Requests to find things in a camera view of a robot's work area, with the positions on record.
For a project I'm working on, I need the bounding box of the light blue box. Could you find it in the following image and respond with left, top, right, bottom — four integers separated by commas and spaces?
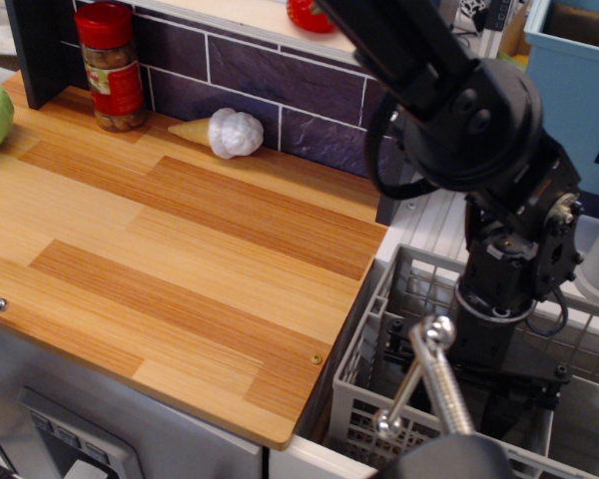
524, 1, 599, 195

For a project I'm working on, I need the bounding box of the black clamp base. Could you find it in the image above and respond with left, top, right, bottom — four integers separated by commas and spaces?
373, 434, 515, 479

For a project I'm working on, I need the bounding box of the dark grey left post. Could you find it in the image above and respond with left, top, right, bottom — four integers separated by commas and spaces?
6, 0, 85, 110

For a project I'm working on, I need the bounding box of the dark grey middle post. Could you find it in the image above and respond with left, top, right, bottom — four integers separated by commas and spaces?
375, 147, 416, 226

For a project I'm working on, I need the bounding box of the dark grey post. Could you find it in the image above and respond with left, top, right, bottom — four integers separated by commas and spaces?
375, 147, 416, 226
6, 0, 85, 110

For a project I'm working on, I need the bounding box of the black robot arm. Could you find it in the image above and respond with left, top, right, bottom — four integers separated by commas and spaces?
317, 1, 582, 439

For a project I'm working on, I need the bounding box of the red toy strawberry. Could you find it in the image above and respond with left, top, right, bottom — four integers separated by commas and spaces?
286, 0, 334, 34

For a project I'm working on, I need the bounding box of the grey plastic drying rack basket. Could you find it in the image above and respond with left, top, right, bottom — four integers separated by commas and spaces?
328, 245, 599, 478

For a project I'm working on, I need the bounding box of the red lid spice jar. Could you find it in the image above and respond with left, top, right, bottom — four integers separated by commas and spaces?
74, 1, 147, 133

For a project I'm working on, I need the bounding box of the toy ice cream cone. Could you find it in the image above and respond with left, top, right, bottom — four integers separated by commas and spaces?
168, 108, 264, 160

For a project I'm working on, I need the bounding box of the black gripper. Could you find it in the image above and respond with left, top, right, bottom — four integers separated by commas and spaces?
383, 308, 573, 443

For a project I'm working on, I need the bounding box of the grey oven control panel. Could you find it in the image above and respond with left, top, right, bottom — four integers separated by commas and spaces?
18, 387, 144, 478

